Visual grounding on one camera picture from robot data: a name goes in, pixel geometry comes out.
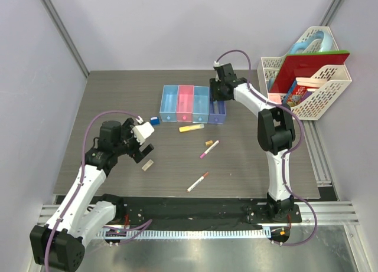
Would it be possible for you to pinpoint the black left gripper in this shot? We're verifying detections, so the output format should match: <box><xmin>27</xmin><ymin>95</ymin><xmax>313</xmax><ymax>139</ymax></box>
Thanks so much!
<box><xmin>113</xmin><ymin>119</ymin><xmax>153</xmax><ymax>162</ymax></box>

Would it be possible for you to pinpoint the clear beige eraser block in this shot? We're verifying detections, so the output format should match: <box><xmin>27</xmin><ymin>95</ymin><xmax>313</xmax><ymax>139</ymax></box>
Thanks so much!
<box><xmin>142</xmin><ymin>159</ymin><xmax>154</xmax><ymax>172</ymax></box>

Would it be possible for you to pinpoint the blue capped clear tube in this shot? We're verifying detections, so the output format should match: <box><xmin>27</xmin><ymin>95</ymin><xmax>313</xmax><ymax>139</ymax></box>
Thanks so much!
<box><xmin>214</xmin><ymin>101</ymin><xmax>222</xmax><ymax>114</ymax></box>

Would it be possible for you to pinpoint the teal blue drawer box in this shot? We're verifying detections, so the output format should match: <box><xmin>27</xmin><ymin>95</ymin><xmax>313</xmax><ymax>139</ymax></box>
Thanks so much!
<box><xmin>193</xmin><ymin>86</ymin><xmax>210</xmax><ymax>123</ymax></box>

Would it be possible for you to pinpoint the purple drawer box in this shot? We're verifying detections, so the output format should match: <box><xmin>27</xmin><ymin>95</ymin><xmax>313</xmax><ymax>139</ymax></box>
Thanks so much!
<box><xmin>208</xmin><ymin>89</ymin><xmax>226</xmax><ymax>124</ymax></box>

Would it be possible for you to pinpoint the pink drawer box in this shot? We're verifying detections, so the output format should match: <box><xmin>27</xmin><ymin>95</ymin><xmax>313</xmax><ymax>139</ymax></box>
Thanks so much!
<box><xmin>176</xmin><ymin>85</ymin><xmax>194</xmax><ymax>122</ymax></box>

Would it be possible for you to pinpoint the yellow capped tube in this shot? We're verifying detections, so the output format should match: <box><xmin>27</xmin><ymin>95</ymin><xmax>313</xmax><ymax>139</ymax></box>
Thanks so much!
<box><xmin>178</xmin><ymin>124</ymin><xmax>204</xmax><ymax>133</ymax></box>

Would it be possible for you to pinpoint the light blue drawer box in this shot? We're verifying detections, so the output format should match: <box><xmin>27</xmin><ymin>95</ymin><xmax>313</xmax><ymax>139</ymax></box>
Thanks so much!
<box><xmin>159</xmin><ymin>85</ymin><xmax>179</xmax><ymax>122</ymax></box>

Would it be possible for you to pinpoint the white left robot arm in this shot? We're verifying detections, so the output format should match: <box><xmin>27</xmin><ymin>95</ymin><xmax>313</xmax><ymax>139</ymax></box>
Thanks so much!
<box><xmin>30</xmin><ymin>118</ymin><xmax>154</xmax><ymax>271</ymax></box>

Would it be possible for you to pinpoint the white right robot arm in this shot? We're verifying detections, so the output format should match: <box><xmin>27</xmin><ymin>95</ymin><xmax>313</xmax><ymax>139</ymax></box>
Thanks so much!
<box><xmin>210</xmin><ymin>62</ymin><xmax>295</xmax><ymax>222</ymax></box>

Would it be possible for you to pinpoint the small blue box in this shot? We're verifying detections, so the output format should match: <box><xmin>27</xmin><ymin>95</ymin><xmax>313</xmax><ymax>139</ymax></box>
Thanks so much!
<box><xmin>150</xmin><ymin>116</ymin><xmax>160</xmax><ymax>126</ymax></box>

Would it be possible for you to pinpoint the pink tipped white marker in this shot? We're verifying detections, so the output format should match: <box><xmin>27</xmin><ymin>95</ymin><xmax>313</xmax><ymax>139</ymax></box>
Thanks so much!
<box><xmin>200</xmin><ymin>140</ymin><xmax>219</xmax><ymax>159</ymax></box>

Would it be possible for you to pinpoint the pink sticky note block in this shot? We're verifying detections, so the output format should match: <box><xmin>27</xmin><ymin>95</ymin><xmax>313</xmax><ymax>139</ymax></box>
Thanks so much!
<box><xmin>268</xmin><ymin>93</ymin><xmax>282</xmax><ymax>105</ymax></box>

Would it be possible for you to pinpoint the orange tipped white marker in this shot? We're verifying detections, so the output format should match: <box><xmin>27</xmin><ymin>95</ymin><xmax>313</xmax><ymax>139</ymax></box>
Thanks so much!
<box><xmin>186</xmin><ymin>172</ymin><xmax>209</xmax><ymax>192</ymax></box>

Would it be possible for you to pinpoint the colourful book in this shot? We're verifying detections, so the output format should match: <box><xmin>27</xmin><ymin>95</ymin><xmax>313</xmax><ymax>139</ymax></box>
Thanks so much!
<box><xmin>282</xmin><ymin>77</ymin><xmax>313</xmax><ymax>107</ymax></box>

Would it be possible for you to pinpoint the red folder board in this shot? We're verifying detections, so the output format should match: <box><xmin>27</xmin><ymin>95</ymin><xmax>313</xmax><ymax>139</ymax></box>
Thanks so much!
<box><xmin>268</xmin><ymin>50</ymin><xmax>350</xmax><ymax>93</ymax></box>

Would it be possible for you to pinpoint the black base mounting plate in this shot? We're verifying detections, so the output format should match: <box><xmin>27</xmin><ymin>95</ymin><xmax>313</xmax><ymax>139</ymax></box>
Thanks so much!
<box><xmin>91</xmin><ymin>194</ymin><xmax>302</xmax><ymax>230</ymax></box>

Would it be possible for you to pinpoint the white perforated file rack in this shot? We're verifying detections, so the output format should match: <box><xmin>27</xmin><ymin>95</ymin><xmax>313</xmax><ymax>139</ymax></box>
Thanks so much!
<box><xmin>257</xmin><ymin>26</ymin><xmax>352</xmax><ymax>120</ymax></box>

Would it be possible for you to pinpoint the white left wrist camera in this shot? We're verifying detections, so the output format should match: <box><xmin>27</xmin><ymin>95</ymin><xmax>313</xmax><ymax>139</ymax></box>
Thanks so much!
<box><xmin>132</xmin><ymin>116</ymin><xmax>154</xmax><ymax>145</ymax></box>

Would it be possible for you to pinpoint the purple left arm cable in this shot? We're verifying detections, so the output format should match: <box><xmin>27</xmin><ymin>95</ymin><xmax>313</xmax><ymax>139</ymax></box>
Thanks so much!
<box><xmin>44</xmin><ymin>110</ymin><xmax>154</xmax><ymax>270</ymax></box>

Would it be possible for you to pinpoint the white slotted cable duct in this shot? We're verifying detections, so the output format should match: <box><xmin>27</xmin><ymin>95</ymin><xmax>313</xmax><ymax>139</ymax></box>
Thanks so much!
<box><xmin>94</xmin><ymin>227</ymin><xmax>271</xmax><ymax>241</ymax></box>

